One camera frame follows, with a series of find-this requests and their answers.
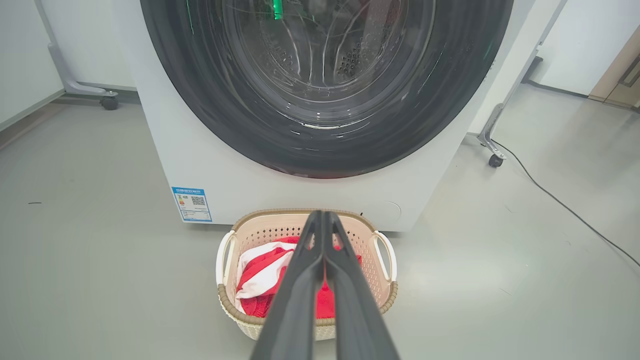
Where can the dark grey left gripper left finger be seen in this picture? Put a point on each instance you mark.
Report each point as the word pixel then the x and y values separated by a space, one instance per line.
pixel 295 300

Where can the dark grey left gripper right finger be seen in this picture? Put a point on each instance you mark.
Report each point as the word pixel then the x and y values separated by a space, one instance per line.
pixel 355 310

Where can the red and white garment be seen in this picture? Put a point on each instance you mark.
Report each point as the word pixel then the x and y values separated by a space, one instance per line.
pixel 260 270

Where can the cream perforated laundry basket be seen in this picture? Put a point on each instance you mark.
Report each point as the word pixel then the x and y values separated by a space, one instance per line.
pixel 370 240

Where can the white washing machine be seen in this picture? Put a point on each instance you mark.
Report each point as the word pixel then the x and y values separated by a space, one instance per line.
pixel 250 190

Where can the brown wooden door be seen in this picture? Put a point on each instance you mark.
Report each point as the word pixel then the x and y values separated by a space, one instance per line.
pixel 620 75

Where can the blue energy label sticker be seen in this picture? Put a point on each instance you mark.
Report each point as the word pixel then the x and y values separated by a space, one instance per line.
pixel 191 204

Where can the grey wheeled stand leg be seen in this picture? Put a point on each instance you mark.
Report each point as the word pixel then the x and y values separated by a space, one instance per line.
pixel 495 127
pixel 75 86

